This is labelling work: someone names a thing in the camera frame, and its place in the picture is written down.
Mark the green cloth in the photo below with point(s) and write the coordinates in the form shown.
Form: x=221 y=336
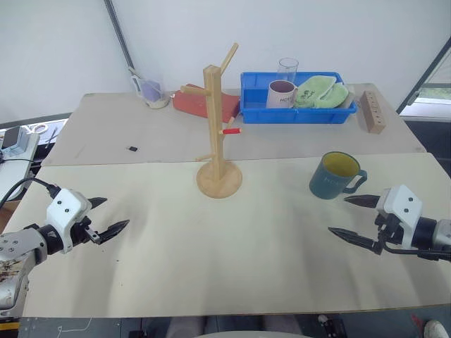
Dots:
x=317 y=93

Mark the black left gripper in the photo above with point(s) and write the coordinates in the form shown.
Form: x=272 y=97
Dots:
x=80 y=230

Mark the teal mug yellow inside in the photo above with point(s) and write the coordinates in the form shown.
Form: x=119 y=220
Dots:
x=329 y=183

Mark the clear drinking glass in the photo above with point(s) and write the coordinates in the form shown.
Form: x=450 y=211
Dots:
x=287 y=70

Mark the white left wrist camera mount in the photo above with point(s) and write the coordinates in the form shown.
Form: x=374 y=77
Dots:
x=65 y=207

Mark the wooden mug tree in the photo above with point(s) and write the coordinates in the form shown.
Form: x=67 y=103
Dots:
x=214 y=116

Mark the white shoe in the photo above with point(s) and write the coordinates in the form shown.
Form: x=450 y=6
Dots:
x=438 y=329

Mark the glass measuring jug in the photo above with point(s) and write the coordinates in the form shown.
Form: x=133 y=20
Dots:
x=153 y=93

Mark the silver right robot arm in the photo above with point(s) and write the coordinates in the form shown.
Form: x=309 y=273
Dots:
x=442 y=232

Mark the red tape peg marker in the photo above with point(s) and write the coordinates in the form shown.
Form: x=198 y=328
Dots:
x=230 y=131

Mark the white mug pink inside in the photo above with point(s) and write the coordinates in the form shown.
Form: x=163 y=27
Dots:
x=279 y=96

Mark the small black object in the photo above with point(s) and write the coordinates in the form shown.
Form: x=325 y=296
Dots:
x=132 y=149

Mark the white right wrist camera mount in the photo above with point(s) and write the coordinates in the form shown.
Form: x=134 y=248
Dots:
x=401 y=204

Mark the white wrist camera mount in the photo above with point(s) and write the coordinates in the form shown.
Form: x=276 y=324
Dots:
x=401 y=204
x=65 y=207

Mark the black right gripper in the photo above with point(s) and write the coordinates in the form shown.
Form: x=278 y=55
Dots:
x=389 y=230

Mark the red brick block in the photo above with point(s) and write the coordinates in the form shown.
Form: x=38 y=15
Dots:
x=192 y=104

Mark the black tent pole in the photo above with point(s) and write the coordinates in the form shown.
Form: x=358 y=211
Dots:
x=120 y=35
x=423 y=77

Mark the wooden block with holes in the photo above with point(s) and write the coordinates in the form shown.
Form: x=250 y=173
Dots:
x=371 y=112

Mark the blue plastic bin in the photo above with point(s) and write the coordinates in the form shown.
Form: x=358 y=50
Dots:
x=282 y=114

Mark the white side table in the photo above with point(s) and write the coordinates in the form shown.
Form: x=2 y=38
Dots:
x=14 y=172

